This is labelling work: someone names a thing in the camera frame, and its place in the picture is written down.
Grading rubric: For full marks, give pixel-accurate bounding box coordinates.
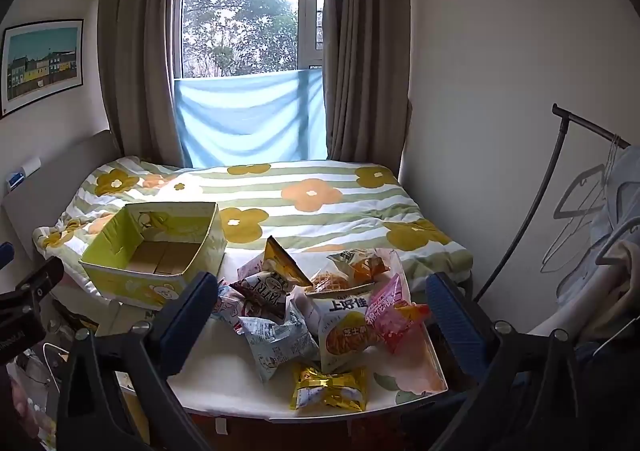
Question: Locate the blue shrimp cracker bag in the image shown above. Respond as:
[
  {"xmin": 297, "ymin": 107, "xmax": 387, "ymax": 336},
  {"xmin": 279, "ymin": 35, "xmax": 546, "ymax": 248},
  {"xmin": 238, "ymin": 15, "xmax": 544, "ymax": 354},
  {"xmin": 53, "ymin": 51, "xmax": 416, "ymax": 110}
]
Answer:
[{"xmin": 212, "ymin": 283, "xmax": 246, "ymax": 335}]

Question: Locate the pink cotton candy bag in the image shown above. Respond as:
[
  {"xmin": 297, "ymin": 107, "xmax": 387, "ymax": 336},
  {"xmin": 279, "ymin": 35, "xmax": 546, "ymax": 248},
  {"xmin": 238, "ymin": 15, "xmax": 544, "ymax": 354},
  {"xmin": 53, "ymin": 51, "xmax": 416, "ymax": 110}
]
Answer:
[{"xmin": 364, "ymin": 273, "xmax": 431, "ymax": 353}]

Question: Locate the white blue snack bag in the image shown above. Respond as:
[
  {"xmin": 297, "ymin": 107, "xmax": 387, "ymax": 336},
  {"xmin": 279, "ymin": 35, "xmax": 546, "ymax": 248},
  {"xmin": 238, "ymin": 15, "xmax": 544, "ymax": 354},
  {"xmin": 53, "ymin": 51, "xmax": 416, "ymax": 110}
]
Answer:
[{"xmin": 239, "ymin": 301, "xmax": 320, "ymax": 383}]

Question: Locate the brown white snack bag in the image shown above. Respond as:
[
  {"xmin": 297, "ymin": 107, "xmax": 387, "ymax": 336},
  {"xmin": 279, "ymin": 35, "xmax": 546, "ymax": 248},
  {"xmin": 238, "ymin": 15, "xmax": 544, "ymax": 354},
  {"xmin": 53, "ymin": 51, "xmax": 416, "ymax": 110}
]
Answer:
[{"xmin": 230, "ymin": 271, "xmax": 295, "ymax": 321}]

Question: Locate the gold candy bag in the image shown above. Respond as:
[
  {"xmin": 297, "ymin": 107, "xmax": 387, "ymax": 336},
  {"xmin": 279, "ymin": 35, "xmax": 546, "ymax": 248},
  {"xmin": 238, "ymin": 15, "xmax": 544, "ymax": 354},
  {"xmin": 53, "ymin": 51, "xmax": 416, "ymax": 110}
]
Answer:
[{"xmin": 290, "ymin": 365, "xmax": 368, "ymax": 412}]

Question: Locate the white yellow cheese stick bag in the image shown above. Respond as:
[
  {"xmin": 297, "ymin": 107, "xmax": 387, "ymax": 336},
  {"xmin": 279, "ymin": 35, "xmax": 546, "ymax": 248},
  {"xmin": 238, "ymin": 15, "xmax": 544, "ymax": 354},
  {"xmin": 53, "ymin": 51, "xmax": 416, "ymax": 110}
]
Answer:
[{"xmin": 292, "ymin": 286, "xmax": 380, "ymax": 373}]

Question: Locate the waffle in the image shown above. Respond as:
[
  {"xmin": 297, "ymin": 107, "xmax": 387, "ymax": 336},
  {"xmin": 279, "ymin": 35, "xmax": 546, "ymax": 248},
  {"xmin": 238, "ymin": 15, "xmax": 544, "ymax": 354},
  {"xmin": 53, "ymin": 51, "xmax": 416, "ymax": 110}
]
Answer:
[{"xmin": 305, "ymin": 270, "xmax": 352, "ymax": 294}]

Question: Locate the orange green cake bag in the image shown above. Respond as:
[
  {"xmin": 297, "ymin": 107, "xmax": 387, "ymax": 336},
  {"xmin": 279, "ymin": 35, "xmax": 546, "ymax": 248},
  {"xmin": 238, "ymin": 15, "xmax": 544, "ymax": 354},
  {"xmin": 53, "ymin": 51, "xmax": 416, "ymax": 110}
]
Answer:
[{"xmin": 328, "ymin": 249, "xmax": 388, "ymax": 286}]

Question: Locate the grey bed headboard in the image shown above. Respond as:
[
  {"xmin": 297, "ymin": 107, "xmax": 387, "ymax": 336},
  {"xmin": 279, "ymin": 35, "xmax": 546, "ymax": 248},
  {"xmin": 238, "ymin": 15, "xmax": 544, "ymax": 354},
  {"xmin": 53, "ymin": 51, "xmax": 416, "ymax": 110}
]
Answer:
[{"xmin": 2, "ymin": 130, "xmax": 120, "ymax": 263}]

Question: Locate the green cardboard box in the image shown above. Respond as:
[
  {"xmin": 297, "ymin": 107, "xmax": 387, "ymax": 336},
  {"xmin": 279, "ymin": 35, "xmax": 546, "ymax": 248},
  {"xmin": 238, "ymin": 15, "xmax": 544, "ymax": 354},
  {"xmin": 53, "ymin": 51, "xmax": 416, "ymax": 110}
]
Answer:
[{"xmin": 80, "ymin": 202, "xmax": 227, "ymax": 310}]

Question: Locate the lint roller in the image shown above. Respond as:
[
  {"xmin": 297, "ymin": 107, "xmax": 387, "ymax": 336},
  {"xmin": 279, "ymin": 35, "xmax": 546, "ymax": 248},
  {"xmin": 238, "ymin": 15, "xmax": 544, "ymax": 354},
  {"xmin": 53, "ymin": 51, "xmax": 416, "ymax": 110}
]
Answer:
[{"xmin": 6, "ymin": 158, "xmax": 41, "ymax": 192}]

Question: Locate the framed picture of houses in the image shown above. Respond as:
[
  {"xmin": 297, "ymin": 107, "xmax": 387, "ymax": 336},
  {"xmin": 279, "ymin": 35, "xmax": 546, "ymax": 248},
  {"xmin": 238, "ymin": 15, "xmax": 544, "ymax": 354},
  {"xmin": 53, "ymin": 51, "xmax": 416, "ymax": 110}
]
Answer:
[{"xmin": 1, "ymin": 19, "xmax": 85, "ymax": 118}]

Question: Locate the floral striped duvet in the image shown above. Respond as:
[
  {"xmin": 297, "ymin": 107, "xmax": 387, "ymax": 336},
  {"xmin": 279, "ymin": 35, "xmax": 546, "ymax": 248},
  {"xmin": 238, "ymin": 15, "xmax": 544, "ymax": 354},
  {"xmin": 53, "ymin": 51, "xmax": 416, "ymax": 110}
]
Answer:
[{"xmin": 28, "ymin": 156, "xmax": 473, "ymax": 295}]

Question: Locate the black clothes rack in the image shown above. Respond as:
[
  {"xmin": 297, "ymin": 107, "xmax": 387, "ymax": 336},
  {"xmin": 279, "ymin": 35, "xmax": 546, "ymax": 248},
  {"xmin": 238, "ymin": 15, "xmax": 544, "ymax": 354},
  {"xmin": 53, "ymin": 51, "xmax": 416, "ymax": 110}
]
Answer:
[{"xmin": 473, "ymin": 104, "xmax": 631, "ymax": 303}]

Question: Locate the light blue cloth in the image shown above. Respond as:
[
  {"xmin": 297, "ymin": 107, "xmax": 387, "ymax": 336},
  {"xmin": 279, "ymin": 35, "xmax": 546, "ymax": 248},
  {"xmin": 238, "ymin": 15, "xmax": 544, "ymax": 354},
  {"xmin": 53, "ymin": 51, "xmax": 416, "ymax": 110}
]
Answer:
[{"xmin": 175, "ymin": 69, "xmax": 328, "ymax": 168}]

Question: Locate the left brown curtain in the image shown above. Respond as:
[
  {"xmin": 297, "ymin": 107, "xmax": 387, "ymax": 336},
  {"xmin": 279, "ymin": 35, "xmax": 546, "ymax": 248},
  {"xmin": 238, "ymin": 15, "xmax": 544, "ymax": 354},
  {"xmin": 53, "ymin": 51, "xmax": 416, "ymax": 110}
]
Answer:
[{"xmin": 96, "ymin": 0, "xmax": 183, "ymax": 166}]

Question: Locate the brown curtain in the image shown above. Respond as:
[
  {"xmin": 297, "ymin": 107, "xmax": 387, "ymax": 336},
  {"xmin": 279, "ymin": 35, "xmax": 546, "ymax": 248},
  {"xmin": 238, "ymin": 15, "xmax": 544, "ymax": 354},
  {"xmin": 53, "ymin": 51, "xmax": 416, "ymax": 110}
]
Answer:
[
  {"xmin": 96, "ymin": 0, "xmax": 183, "ymax": 166},
  {"xmin": 323, "ymin": 0, "xmax": 411, "ymax": 174}
]

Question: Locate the right brown curtain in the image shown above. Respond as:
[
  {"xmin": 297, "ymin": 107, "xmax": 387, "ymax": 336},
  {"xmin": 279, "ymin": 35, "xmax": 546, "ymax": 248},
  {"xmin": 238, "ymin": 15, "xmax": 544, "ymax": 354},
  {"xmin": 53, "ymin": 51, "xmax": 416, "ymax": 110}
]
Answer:
[{"xmin": 323, "ymin": 0, "xmax": 411, "ymax": 174}]

